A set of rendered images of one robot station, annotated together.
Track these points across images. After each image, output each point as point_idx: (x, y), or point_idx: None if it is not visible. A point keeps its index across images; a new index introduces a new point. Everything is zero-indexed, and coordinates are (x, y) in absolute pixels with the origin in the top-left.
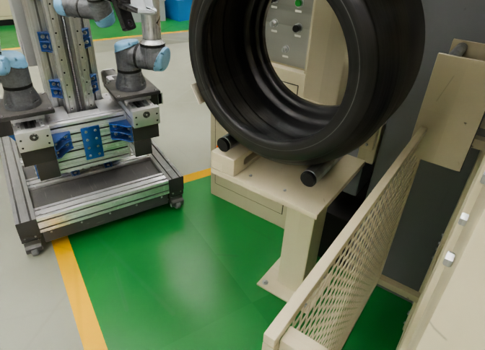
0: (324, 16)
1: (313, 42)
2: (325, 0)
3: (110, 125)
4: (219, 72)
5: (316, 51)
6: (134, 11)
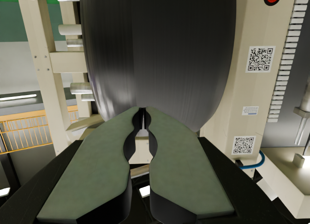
0: (231, 59)
1: (239, 29)
2: (230, 73)
3: None
4: None
5: (238, 20)
6: (64, 154)
